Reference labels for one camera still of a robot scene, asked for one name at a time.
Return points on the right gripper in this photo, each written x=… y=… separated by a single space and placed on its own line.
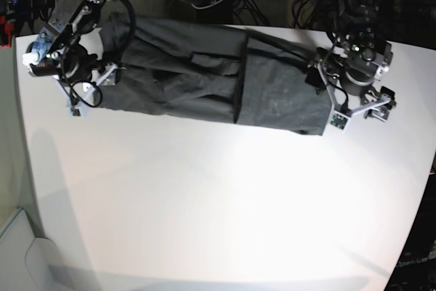
x=77 y=64

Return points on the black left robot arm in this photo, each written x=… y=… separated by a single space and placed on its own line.
x=356 y=20

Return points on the red clamp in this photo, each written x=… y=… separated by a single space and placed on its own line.
x=7 y=31

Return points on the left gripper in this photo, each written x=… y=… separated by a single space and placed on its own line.
x=364 y=62

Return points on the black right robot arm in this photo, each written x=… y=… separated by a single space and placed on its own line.
x=71 y=19

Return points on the grey t-shirt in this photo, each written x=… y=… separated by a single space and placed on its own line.
x=220 y=74

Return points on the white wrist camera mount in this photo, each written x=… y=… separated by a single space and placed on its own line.
x=87 y=94

